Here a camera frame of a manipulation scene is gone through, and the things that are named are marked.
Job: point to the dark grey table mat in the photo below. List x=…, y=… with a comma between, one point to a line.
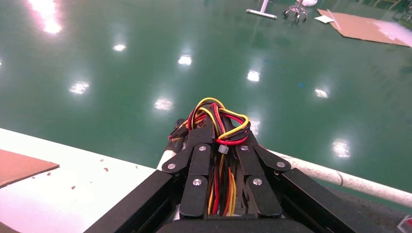
x=381, y=213

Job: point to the flat cardboard sheet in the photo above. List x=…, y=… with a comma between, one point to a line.
x=357, y=29

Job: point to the chrome chair base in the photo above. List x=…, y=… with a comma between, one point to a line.
x=295, y=11

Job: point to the cardboard box with dividers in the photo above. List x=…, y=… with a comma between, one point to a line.
x=22, y=167

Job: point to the short white rail pipe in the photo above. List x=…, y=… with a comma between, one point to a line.
x=165, y=159

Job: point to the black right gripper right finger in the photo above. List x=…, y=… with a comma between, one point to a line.
x=261, y=199

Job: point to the white red area sign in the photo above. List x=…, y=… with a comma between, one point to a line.
x=406, y=225

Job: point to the white paper sheet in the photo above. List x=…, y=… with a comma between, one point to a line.
x=324, y=19

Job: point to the white stand leg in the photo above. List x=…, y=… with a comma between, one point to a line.
x=261, y=11

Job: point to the long white rail pipe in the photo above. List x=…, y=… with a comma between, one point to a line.
x=354, y=181

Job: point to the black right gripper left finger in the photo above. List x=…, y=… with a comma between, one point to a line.
x=197, y=199

